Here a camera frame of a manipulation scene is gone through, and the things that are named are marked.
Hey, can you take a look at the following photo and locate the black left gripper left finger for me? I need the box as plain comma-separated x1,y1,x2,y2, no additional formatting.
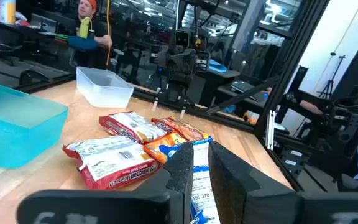
16,141,195,224

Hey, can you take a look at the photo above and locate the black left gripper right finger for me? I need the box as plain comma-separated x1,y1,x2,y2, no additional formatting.
208,141,358,224

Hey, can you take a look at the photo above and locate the blue Maruchan ramen packet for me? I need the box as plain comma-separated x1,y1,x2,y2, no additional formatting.
158,136,222,224

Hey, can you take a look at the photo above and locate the red Maruchan ramen packet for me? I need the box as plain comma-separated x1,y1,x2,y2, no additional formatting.
98,111,168,145
62,135,162,191

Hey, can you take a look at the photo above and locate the grey laptop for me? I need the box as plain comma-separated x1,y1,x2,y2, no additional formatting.
230,80,269,103

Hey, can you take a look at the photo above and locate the clear plastic bin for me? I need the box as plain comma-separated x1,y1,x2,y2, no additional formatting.
75,66,135,109

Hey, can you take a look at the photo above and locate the blue pouch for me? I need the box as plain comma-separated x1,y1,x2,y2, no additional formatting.
68,35,99,52

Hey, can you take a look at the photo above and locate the yellow-green bottle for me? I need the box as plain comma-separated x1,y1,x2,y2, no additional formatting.
78,17,93,40

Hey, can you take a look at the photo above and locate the black tripod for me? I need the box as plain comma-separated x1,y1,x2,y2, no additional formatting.
318,52,347,100

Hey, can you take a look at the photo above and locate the teal plastic bin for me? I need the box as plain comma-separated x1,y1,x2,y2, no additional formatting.
0,79,70,169

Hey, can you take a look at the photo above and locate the white and yellow canister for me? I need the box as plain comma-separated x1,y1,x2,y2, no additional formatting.
0,0,17,26

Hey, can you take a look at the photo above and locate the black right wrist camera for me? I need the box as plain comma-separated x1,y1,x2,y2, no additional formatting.
173,27,193,49

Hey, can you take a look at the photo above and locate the yellow power cable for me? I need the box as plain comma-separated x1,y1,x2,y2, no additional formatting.
105,0,112,67

